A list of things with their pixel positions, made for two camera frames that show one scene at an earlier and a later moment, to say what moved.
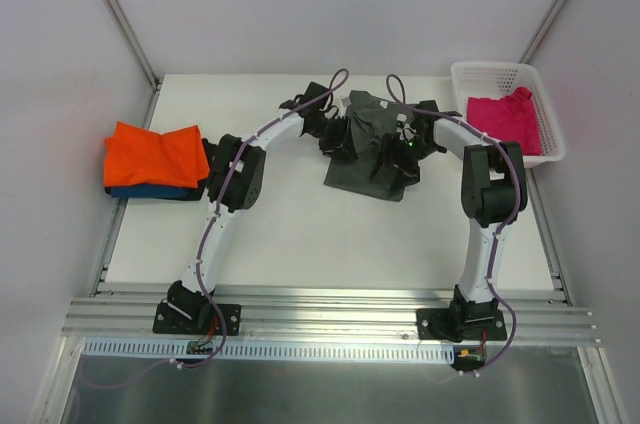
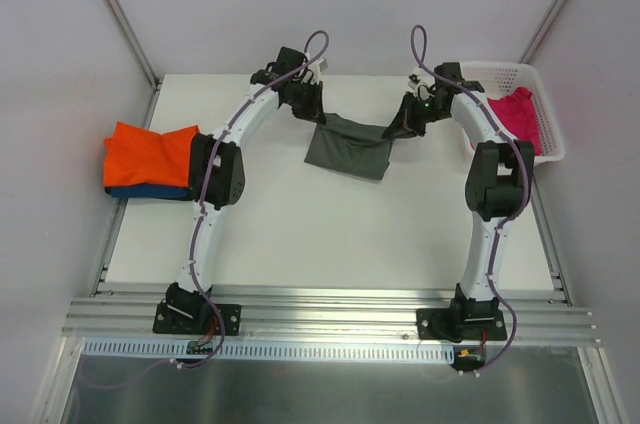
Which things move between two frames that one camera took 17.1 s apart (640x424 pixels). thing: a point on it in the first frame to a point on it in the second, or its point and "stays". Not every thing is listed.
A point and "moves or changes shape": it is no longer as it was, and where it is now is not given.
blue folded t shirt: (150, 191) stays
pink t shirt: (508, 119) stays
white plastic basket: (494, 80) stays
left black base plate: (167, 320) stays
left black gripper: (335, 137) to (307, 95)
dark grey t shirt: (369, 118) moves or changes shape
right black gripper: (395, 159) to (414, 111)
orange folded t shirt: (137, 156) stays
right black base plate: (476, 322) stays
